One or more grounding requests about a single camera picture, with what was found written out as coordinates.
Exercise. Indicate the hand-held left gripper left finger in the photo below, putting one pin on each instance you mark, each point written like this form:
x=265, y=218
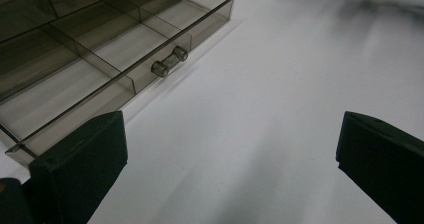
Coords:
x=80, y=164

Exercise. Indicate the smoky transparent plastic drawer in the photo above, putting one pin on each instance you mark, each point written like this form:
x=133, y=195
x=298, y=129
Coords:
x=126, y=47

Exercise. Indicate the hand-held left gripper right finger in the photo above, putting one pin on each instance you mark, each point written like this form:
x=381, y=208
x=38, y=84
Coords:
x=383, y=164

